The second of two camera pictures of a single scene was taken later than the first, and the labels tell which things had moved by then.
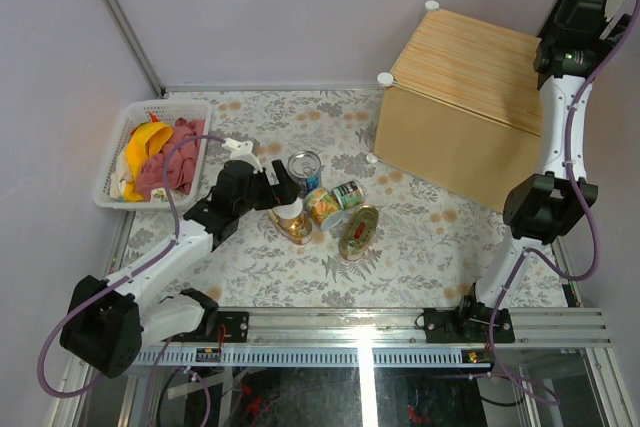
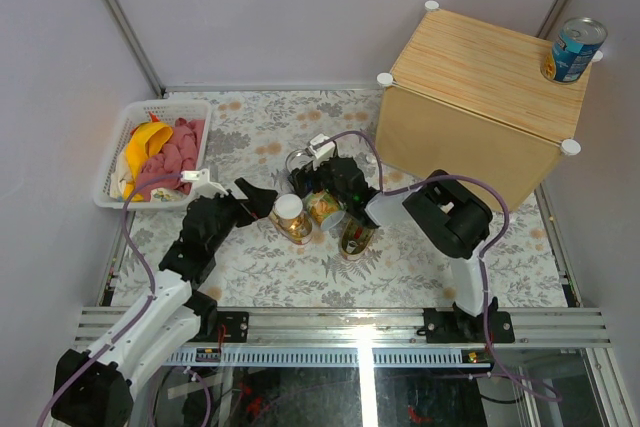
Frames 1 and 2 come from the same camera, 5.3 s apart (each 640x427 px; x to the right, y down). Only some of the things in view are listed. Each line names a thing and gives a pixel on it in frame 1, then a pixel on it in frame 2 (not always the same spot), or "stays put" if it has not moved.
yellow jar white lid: (291, 217) stays put
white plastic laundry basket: (138, 112) stays put
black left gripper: (285, 193) to (264, 200)
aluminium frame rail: (307, 338) stays put
